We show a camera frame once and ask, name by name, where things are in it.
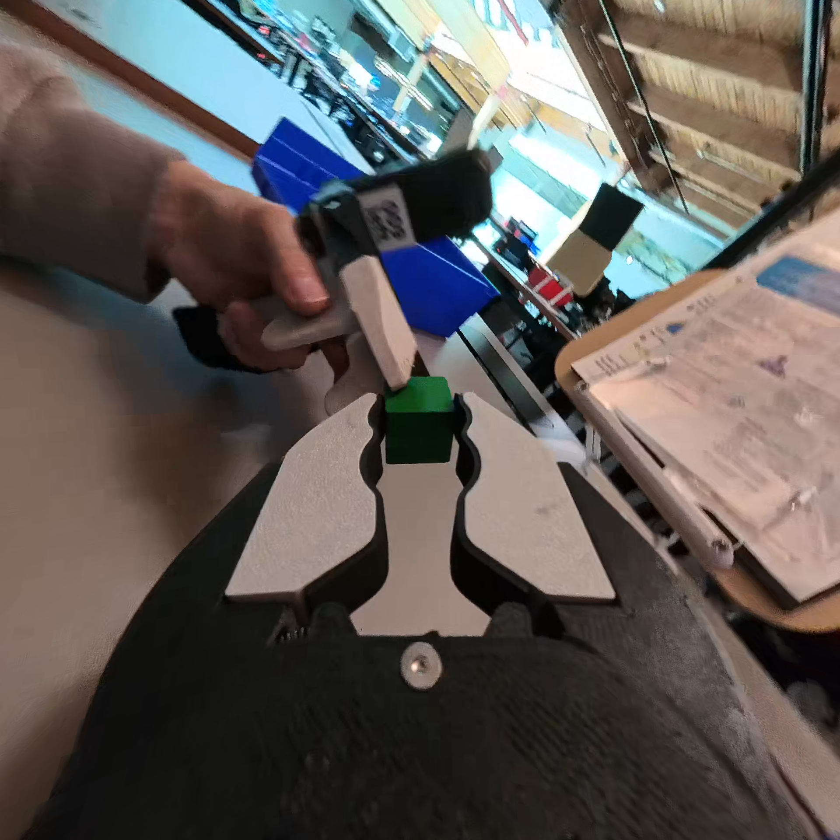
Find beige chair back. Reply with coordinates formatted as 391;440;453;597
544;230;613;296

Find person's left hand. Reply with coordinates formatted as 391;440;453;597
145;161;353;382

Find red storage bin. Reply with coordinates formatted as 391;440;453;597
525;263;578;311

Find wooden document stand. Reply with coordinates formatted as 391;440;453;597
554;197;840;634

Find black desk mat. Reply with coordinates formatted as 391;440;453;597
453;315;552;427

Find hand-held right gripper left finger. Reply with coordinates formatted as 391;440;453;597
226;392;389;602

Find printed instruction sheet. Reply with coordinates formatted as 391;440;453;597
578;256;840;578

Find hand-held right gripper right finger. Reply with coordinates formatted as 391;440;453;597
452;392;618;605

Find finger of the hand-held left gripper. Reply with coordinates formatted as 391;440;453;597
339;256;421;393
325;335;384;418

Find white table wooden edge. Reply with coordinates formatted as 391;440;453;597
33;0;283;158

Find grey desk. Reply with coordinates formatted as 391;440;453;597
0;256;840;840

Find blue plastic bin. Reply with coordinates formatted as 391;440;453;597
254;117;501;340

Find green cube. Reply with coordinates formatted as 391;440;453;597
385;377;456;466

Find person's left forearm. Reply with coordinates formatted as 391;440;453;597
0;40;185;303

